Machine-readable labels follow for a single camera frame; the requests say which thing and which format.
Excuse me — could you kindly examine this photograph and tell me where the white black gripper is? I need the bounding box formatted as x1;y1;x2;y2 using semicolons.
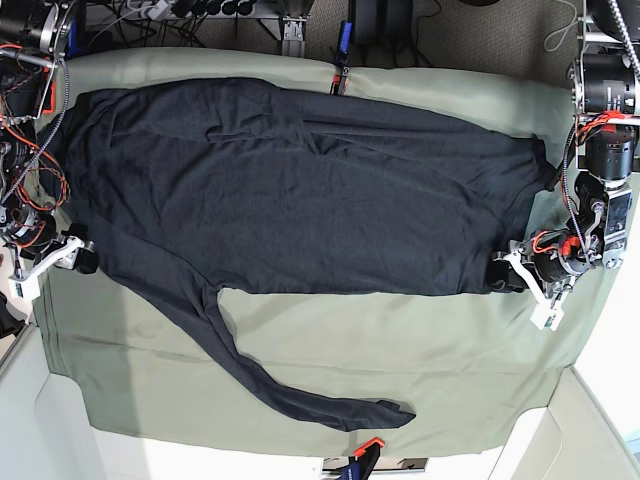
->
487;229;588;308
12;224;98;279

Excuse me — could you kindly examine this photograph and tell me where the dark long-sleeve T-shirt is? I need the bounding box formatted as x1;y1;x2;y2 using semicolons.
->
43;78;554;432

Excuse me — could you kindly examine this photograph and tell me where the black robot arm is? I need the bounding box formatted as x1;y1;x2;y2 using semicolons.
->
1;1;98;274

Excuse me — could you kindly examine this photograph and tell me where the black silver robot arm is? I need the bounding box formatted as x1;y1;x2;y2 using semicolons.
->
487;1;639;312

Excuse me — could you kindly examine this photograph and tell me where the black object left edge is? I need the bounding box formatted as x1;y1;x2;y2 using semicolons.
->
0;293;26;339

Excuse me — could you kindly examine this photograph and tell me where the green table cloth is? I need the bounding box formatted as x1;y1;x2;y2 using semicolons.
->
6;48;637;458

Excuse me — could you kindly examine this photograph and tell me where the orange black clamp top left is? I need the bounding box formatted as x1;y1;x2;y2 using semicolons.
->
38;69;56;116

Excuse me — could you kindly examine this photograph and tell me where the orange black clamp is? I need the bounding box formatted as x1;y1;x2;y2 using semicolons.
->
38;69;56;116
330;66;350;96
353;437;385;480

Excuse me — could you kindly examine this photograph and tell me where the orange black clamp bottom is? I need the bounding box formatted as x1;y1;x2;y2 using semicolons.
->
353;437;385;480

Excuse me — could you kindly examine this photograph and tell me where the orange black clamp top middle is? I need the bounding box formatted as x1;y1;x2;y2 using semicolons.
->
330;66;350;96

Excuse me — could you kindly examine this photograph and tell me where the white power strip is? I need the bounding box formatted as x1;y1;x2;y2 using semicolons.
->
125;0;172;21

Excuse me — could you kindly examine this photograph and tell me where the black power adapter right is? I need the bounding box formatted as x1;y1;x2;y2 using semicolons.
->
383;0;413;37

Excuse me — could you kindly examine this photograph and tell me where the black power adapter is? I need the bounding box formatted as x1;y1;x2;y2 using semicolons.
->
350;0;378;45
383;0;413;37

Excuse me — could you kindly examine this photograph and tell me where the black power adapter left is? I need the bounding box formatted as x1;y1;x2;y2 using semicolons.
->
350;0;378;45

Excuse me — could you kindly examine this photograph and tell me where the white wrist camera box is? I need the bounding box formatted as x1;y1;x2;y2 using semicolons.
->
8;276;41;302
530;304;564;331

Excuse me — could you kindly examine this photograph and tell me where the blue clamp handle top left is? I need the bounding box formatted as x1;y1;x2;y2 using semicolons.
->
66;14;85;59

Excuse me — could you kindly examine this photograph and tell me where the blue clamp handle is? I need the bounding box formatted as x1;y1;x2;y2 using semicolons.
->
66;14;85;59
338;21;352;55

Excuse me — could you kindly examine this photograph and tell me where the blue clamp handle top middle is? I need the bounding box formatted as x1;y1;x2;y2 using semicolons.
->
338;21;352;55

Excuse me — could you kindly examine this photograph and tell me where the grey metal table bracket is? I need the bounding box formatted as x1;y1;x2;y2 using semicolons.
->
281;17;306;58

